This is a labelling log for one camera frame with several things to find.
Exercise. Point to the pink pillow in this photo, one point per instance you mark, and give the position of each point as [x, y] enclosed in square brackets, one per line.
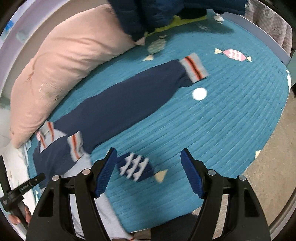
[67, 55]

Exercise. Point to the teal quilted bedspread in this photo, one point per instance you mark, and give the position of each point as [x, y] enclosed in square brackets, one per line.
[223, 120]

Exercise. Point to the white bed frame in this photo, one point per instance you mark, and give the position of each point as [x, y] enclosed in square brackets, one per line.
[260, 34]

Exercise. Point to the yellow-green cloth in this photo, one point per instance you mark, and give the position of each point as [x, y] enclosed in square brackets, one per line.
[177, 21]

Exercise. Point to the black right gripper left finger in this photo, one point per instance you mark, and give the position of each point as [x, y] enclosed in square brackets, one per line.
[52, 218]

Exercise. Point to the dark blue puffer jacket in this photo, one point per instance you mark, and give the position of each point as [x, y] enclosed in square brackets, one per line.
[139, 17]

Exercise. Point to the person's left hand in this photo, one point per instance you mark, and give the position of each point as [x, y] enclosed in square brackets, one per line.
[23, 218]

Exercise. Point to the navy and grey jacket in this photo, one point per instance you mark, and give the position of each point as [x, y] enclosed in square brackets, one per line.
[65, 145]

